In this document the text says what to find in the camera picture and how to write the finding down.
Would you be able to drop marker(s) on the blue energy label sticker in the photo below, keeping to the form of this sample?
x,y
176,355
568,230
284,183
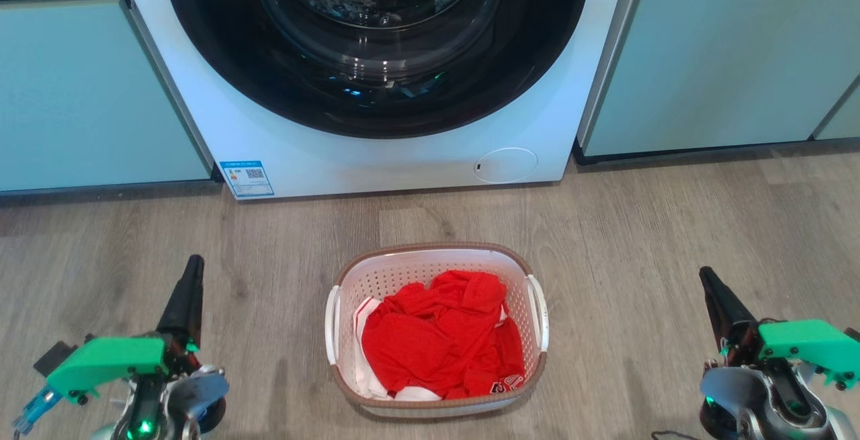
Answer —
x,y
246,179

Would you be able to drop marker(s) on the pale green cabinet door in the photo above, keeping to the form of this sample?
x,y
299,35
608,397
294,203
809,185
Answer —
x,y
725,50
843,121
80,97

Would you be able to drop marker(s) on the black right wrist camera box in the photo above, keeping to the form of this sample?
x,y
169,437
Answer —
x,y
853,334

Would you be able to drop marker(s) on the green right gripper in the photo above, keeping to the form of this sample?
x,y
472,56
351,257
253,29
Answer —
x,y
813,342

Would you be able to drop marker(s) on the white perforated laundry basket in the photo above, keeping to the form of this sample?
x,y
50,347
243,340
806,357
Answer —
x,y
403,272

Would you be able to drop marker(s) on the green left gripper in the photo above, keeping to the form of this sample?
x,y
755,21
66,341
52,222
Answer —
x,y
101,359

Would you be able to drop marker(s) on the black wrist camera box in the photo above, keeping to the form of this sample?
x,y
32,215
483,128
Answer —
x,y
55,358
853,334

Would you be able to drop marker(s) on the round white filter cover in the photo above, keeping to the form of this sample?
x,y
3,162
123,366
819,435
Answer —
x,y
505,165

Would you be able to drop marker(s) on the black round washer door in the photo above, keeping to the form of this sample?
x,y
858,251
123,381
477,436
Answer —
x,y
201,37

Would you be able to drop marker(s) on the white front-load washing machine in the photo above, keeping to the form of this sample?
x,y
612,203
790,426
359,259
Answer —
x,y
403,158

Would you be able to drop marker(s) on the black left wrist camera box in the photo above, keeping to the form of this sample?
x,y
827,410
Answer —
x,y
55,358

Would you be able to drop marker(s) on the blue left wrist connector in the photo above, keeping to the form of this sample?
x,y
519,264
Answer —
x,y
33,413

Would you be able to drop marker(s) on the red mesh garment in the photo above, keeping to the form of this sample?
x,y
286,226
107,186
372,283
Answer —
x,y
437,339

